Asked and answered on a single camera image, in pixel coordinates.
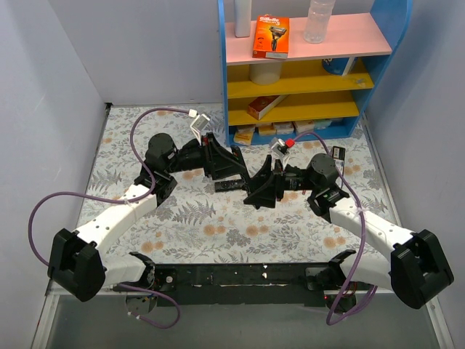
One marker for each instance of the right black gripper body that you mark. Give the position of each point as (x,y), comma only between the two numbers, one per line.
(276,179)

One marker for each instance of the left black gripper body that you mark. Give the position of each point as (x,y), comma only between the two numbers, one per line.
(210,155)

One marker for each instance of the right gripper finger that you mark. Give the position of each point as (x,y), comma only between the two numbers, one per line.
(264,196)
(260,178)

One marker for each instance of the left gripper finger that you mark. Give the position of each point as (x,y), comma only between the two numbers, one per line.
(239,168)
(235,150)

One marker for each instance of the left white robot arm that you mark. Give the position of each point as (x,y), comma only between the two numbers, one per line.
(78,261)

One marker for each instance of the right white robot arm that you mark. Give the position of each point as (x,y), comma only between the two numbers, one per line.
(414,267)

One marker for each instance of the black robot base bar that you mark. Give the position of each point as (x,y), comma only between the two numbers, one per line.
(296,283)

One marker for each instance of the small slim black remote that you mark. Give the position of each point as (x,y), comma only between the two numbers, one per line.
(229,185)

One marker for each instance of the yellow small box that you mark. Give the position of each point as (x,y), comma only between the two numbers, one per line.
(244,135)

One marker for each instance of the red white long box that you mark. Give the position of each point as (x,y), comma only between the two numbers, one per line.
(259,107)

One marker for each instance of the light blue small box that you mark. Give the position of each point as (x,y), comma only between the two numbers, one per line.
(322,124)

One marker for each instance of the black battery package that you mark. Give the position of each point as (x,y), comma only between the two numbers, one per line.
(338,154)

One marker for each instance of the white cylinder container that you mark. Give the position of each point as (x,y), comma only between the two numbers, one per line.
(265,73)

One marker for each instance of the blue shelf unit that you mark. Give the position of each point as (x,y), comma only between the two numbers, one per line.
(372,37)

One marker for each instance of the blue white packet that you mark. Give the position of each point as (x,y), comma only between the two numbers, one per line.
(339,66)

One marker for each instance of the orange razor box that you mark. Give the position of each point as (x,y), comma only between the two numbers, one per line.
(271,40)

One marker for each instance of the white tall bottle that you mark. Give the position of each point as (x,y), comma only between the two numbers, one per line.
(242,13)

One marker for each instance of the clear plastic bottle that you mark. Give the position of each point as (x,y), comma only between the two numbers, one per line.
(319,14)

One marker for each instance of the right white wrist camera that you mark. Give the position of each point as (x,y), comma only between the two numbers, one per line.
(280,149)

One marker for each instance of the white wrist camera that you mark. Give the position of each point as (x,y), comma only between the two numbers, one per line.
(280,149)
(199,123)

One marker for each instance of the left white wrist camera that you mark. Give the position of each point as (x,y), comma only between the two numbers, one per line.
(199,123)

